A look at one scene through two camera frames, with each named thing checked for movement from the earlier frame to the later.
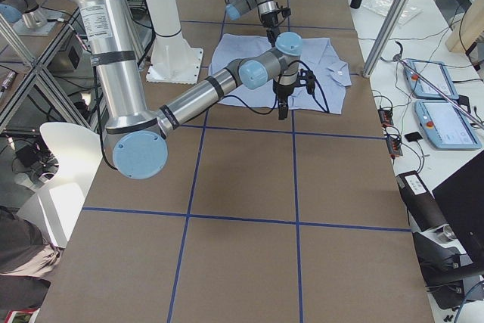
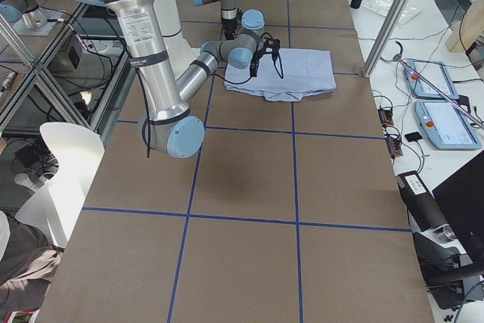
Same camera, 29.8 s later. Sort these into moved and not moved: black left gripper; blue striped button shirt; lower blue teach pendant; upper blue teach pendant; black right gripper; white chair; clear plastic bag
Moved: blue striped button shirt; black right gripper; black left gripper
Not moved: lower blue teach pendant; clear plastic bag; white chair; upper blue teach pendant
